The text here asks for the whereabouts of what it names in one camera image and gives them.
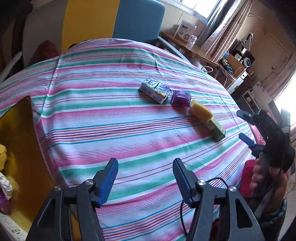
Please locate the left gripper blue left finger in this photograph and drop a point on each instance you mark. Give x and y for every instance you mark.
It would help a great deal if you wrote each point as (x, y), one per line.
(53, 221)

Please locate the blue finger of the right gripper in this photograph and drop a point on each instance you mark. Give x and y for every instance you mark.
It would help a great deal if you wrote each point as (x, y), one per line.
(245, 116)
(256, 149)

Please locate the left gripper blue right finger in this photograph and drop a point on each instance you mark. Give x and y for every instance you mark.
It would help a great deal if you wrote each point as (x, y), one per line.
(236, 220)

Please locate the small green white box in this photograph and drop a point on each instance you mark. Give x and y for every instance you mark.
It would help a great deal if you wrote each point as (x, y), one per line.
(217, 130)

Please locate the rectangular yellow sponge block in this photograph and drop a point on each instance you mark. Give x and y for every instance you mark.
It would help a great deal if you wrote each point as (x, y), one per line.
(200, 111)

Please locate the gold metal tray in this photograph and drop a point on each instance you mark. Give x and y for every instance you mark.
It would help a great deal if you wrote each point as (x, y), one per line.
(27, 164)

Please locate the purple plastic container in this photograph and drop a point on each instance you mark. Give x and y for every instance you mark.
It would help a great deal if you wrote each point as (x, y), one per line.
(180, 98)

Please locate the blue white tissue pack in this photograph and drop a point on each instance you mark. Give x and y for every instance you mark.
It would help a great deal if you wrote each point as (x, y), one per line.
(155, 90)

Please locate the person's right hand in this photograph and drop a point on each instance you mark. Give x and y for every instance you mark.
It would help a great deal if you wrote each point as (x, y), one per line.
(268, 186)

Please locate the pink curtain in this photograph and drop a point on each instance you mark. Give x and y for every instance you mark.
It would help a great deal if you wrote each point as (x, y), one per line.
(222, 28)

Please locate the wooden side table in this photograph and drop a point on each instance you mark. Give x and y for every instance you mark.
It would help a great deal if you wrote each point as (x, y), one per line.
(191, 50)

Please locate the striped pink green bedspread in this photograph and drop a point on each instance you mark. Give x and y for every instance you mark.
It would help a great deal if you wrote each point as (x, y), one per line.
(90, 109)

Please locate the white product box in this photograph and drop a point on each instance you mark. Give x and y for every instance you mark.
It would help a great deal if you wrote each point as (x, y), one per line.
(185, 30)

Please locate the dark red cushion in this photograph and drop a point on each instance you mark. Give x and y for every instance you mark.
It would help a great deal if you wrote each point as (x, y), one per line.
(46, 50)

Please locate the grey yellow blue headboard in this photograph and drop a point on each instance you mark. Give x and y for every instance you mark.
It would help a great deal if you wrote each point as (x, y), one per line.
(65, 23)

